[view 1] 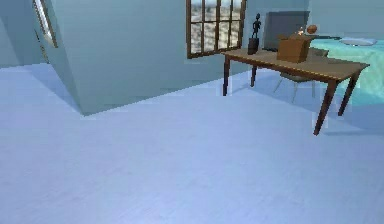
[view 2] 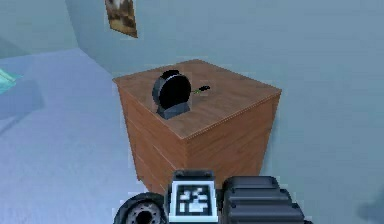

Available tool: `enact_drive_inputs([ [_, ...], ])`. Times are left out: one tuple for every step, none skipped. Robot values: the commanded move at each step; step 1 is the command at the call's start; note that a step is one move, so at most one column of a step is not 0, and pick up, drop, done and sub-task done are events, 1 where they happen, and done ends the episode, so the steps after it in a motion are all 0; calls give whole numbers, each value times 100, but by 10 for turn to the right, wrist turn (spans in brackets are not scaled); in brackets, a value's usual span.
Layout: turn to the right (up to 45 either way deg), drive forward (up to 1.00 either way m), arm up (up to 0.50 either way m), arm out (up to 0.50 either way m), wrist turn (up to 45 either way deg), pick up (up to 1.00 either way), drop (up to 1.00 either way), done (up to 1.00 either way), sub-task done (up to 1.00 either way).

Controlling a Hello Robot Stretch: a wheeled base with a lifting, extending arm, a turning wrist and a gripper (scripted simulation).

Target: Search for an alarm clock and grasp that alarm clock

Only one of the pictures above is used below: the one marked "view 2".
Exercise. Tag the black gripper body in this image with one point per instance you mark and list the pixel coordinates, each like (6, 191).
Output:
(141, 211)

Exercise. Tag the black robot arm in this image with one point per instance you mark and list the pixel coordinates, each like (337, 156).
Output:
(253, 200)

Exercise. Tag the black round alarm clock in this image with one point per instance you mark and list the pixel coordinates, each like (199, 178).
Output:
(171, 93)

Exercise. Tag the brown wooden chest of drawers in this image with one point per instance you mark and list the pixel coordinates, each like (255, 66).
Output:
(216, 133)

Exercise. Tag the black pen with green tip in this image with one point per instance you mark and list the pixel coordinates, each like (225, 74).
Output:
(202, 89)

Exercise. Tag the turquoise flat object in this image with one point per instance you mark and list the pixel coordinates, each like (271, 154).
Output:
(7, 81)

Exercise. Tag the brown framed wall picture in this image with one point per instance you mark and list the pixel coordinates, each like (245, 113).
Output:
(122, 16)

